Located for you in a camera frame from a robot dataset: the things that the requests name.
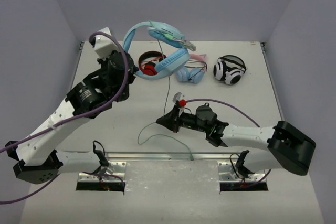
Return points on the pink cat ear headphones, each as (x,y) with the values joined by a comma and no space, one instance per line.
(194,71)

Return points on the red headphones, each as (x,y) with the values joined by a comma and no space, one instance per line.
(146,62)

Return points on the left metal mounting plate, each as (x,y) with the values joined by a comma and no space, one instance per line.
(114,174)

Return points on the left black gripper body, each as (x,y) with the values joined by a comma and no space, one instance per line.
(128,70)

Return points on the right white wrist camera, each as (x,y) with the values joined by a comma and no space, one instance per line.
(179,99)

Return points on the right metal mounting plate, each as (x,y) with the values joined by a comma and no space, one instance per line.
(227,175)

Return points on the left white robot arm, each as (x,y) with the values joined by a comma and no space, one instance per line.
(39,160)

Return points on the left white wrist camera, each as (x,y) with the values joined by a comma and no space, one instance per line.
(103,46)

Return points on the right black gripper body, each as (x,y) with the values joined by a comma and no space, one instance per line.
(188,120)

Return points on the metal mounting plate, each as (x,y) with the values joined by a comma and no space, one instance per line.
(114,174)
(227,175)

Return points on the black white striped headphones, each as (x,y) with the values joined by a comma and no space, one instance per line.
(229,69)

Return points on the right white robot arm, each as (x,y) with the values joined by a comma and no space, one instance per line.
(274,147)

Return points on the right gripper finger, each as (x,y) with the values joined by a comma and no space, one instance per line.
(170,117)
(171,127)

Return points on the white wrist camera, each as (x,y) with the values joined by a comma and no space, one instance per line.
(103,46)
(179,99)

